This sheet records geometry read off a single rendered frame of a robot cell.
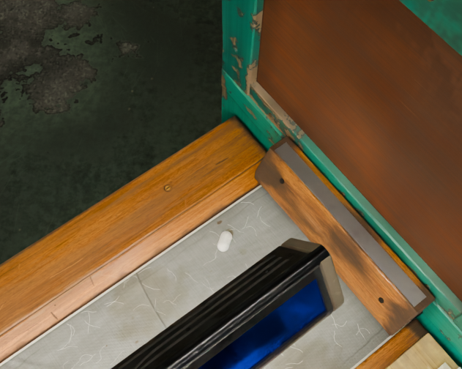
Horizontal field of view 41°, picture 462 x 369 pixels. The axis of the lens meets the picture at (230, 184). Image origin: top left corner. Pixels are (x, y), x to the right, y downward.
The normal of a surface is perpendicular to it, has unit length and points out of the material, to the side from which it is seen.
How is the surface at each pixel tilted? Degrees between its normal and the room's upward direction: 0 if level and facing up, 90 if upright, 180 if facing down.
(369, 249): 0
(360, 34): 90
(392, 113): 90
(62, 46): 0
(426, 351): 0
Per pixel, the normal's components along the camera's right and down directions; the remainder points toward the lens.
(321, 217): -0.73, 0.33
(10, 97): 0.02, -0.44
